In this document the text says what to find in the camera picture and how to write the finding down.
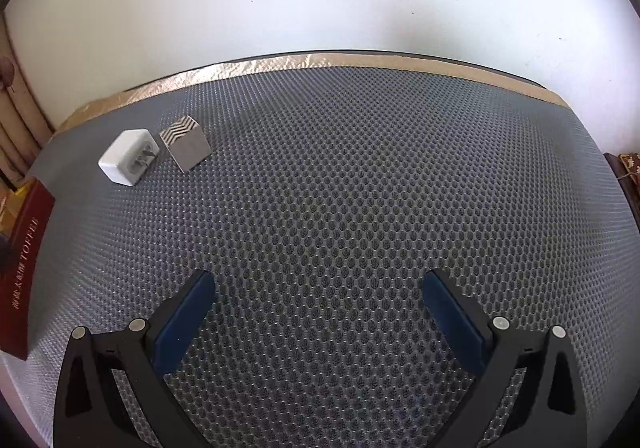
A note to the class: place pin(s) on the beige pleated curtain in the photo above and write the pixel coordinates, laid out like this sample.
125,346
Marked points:
17,118

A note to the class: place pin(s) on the tan tape strip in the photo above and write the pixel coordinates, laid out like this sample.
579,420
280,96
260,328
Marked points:
300,62

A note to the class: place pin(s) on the dark red gold-lined box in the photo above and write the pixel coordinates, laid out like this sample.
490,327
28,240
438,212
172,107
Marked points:
25,268

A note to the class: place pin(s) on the grey textured mat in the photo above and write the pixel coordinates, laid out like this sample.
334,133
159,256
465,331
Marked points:
350,178

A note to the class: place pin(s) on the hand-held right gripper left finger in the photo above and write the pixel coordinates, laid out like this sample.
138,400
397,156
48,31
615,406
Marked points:
182,323

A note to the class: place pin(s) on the dark wooden furniture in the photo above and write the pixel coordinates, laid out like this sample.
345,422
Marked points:
625,173

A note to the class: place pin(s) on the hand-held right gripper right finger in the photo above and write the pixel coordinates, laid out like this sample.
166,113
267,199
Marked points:
457,323

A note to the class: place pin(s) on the grey zigzag striped cube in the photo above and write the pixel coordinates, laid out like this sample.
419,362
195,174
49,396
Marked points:
187,146

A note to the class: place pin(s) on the white charger plug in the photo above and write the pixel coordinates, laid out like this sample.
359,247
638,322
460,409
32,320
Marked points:
122,156

